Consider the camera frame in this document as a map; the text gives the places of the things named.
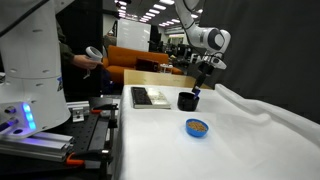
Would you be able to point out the dark red cushion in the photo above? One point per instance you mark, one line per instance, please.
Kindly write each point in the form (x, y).
(146, 64)

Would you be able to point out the small glass side table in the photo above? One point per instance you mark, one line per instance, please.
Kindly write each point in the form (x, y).
(166, 67)

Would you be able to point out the white board panel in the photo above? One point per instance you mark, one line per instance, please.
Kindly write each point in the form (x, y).
(133, 35)

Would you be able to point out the blue bowl of cereal rings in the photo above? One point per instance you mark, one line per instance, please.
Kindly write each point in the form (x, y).
(196, 128)

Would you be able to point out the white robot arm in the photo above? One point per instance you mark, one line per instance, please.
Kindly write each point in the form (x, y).
(30, 66)

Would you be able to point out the blue capped black marker pen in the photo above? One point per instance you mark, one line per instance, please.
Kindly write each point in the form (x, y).
(196, 96)

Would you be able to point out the ceiling light panel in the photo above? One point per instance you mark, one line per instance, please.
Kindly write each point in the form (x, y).
(166, 2)
(159, 7)

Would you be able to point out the black curtain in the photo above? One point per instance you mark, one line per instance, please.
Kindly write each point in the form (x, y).
(266, 50)

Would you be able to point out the wooden table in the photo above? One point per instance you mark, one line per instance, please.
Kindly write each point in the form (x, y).
(156, 79)

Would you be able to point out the person's hand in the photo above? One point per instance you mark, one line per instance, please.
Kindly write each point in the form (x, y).
(83, 61)

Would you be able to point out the black orange bar clamp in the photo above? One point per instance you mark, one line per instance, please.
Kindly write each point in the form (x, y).
(108, 107)
(86, 156)

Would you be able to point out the black cup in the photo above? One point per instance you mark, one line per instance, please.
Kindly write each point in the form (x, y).
(186, 104)

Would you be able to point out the white tablecloth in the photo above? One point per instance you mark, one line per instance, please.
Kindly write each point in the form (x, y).
(160, 153)

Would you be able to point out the olive sleeved forearm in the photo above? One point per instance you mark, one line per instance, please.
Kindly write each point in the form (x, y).
(66, 51)

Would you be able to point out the discrete mathematics book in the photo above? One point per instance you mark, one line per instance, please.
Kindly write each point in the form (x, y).
(146, 98)

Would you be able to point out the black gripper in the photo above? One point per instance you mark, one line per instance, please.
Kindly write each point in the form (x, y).
(206, 68)

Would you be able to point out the aluminium extrusion rail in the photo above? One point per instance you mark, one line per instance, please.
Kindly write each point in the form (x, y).
(36, 146)

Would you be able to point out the orange sofa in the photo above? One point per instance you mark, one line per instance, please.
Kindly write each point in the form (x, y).
(126, 56)

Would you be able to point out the aluminium bracket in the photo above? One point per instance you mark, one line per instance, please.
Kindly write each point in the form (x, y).
(78, 111)

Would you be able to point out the black perforated breadboard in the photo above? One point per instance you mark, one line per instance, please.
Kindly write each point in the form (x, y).
(86, 133)

